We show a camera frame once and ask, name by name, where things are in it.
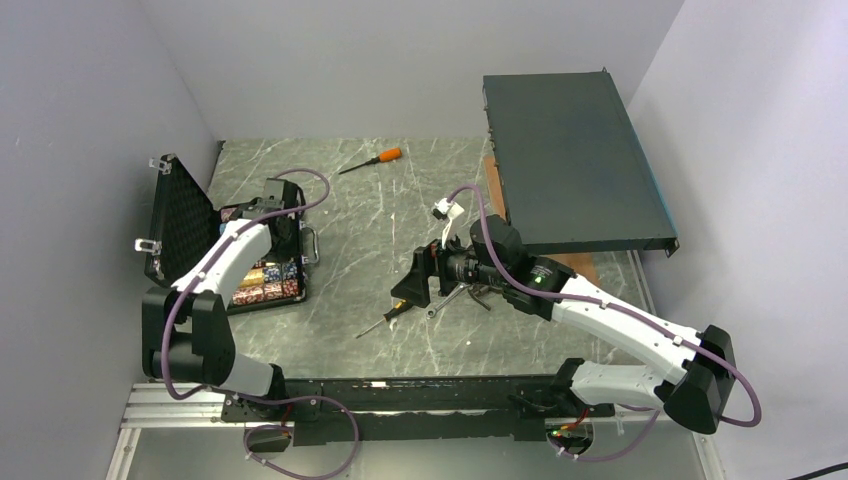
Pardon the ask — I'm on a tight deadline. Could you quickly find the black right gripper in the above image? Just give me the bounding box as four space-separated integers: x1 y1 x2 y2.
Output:
391 224 508 307

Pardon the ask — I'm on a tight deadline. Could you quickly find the black poker chip case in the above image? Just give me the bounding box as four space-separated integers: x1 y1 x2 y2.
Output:
134 154 318 314

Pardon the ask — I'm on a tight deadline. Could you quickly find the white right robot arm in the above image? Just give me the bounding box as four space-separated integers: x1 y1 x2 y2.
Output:
391 215 736 434

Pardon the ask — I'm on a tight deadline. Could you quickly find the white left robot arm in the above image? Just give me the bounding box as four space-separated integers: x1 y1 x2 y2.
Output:
141 178 312 420

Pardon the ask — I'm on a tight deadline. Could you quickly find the black yellow short screwdriver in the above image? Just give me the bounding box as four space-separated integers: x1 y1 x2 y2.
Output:
355 300 413 339

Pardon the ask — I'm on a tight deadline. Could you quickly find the silver ratchet wrench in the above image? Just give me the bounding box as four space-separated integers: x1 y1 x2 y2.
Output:
426 283 470 319

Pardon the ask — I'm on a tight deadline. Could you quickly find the dark metal clamp tool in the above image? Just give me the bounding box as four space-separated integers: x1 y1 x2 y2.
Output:
467 285 492 311

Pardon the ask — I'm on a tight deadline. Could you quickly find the wooden board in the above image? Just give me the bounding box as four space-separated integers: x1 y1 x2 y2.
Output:
482 155 600 287

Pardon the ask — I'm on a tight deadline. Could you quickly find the dark grey rack unit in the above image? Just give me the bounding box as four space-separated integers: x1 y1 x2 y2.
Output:
482 70 680 256

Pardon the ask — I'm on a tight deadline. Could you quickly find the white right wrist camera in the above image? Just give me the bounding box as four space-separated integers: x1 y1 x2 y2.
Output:
432 198 465 249

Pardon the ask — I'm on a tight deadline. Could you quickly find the orange handled screwdriver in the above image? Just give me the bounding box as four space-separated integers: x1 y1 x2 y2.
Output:
338 147 403 175

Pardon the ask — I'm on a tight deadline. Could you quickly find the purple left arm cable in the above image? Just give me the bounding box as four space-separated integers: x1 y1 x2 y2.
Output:
160 168 360 480

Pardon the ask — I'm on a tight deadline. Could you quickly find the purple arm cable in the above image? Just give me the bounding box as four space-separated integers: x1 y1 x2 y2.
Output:
160 168 360 480
445 184 763 464

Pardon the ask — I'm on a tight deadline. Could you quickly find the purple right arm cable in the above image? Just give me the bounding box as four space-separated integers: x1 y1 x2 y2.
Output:
445 184 763 464

